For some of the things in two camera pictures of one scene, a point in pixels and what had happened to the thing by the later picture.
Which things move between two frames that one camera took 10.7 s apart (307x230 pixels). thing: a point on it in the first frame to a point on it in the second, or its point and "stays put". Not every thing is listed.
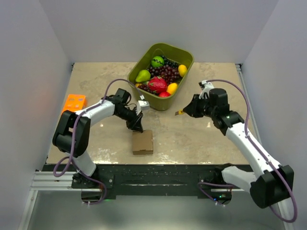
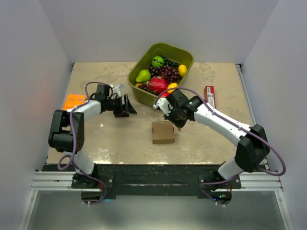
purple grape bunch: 170,74 stays put
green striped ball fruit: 157,61 stays put
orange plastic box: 75,102 stays put
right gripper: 192,109 to 179,124
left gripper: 135,124 to 126,107
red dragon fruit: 157,85 stays put
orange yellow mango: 171,88 stays put
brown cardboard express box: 142,143 to 163,132
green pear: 144,75 stays put
